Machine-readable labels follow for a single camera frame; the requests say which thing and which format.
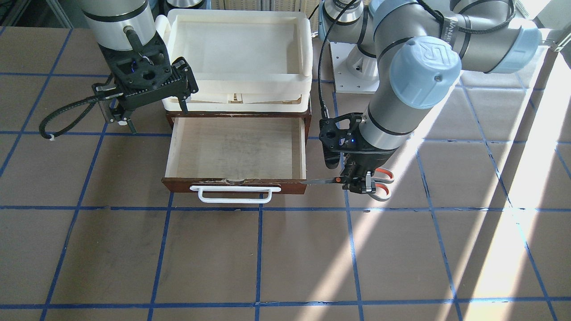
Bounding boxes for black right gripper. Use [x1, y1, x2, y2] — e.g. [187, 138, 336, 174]
[92, 31, 199, 134]

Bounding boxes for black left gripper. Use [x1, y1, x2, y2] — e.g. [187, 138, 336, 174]
[340, 134, 397, 194]

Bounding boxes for red and white scissors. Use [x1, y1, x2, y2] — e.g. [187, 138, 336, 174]
[301, 167, 394, 202]

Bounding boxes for wooden drawer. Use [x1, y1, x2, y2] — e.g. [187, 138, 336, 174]
[162, 117, 306, 204]

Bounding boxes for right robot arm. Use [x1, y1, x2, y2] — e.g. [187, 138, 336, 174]
[78, 0, 199, 133]

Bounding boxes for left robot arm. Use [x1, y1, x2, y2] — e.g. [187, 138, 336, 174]
[314, 0, 541, 196]

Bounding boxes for white plastic tray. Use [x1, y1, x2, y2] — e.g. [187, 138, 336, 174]
[155, 9, 313, 112]

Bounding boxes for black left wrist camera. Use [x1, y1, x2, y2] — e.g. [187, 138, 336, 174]
[319, 112, 365, 170]

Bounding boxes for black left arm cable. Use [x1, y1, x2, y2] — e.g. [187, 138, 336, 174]
[318, 0, 362, 121]

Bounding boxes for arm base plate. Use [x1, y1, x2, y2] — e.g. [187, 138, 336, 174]
[330, 42, 379, 94]

